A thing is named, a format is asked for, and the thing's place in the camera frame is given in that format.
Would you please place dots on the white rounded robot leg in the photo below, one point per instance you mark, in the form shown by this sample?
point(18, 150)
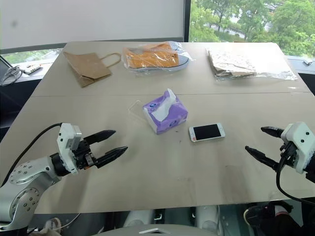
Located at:
point(208, 217)
point(137, 217)

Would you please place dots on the black shoe under table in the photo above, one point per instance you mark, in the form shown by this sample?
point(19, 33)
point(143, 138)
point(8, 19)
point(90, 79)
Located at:
point(265, 214)

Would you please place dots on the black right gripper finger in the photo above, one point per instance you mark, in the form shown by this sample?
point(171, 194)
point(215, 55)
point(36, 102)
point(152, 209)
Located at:
point(264, 158)
point(273, 131)

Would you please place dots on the purple tissue pack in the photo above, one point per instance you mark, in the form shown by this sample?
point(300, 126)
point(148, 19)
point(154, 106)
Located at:
point(169, 115)

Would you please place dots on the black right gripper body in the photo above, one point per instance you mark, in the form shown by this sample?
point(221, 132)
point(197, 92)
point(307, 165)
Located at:
point(289, 155)

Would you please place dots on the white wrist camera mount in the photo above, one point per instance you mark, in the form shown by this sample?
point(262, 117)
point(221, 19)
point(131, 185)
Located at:
point(66, 137)
point(300, 142)

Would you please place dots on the small grey object on sill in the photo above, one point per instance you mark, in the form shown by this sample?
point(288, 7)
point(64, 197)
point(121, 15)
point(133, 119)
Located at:
point(307, 62)

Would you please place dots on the black window frame post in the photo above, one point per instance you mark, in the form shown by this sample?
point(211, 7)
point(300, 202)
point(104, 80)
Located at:
point(187, 19)

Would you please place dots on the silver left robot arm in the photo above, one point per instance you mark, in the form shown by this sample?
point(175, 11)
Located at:
point(27, 177)

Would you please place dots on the white smartphone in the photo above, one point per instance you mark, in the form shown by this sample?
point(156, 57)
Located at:
point(206, 131)

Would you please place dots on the white roller blind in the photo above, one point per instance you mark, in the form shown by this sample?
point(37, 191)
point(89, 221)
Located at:
point(91, 22)

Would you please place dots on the brown paper bag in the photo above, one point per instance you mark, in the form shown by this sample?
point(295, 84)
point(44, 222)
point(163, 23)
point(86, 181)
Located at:
point(86, 66)

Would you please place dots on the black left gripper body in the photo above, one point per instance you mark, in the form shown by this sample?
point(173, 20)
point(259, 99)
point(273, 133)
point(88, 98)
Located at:
point(85, 157)

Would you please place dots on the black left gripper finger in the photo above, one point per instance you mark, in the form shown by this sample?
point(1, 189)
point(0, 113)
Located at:
point(112, 153)
point(101, 135)

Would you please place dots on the orange shoe in plastic bag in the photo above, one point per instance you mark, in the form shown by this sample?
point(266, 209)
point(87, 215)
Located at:
point(150, 59)

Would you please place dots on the grey robot torso top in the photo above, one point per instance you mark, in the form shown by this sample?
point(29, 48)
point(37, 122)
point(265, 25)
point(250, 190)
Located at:
point(147, 229)

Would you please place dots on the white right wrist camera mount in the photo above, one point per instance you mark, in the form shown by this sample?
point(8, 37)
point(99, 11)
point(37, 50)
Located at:
point(300, 142)

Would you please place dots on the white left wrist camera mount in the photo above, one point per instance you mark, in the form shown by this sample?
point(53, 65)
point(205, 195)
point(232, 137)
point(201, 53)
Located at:
point(66, 137)

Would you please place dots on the small white electronic device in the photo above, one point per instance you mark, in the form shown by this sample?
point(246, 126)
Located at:
point(31, 69)

